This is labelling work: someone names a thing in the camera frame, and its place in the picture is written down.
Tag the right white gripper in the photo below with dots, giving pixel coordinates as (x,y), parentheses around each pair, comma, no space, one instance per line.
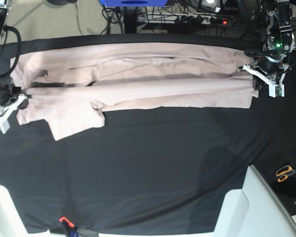
(12,98)

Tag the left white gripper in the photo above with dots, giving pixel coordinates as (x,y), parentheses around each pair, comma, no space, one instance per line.
(267,68)

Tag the pink T-shirt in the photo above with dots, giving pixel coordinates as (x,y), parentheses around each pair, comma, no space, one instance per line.
(71,88)

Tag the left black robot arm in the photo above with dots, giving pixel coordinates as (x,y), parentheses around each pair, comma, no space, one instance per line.
(275,17)

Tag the white left chair armrest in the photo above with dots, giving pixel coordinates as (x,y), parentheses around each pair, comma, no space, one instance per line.
(11,224)

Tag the black table cloth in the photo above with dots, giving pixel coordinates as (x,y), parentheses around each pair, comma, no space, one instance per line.
(157,172)

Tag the blue plastic box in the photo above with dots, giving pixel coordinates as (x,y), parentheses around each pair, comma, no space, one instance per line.
(133,3)

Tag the orange handled scissors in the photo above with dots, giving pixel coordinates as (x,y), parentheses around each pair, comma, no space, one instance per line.
(284,173)

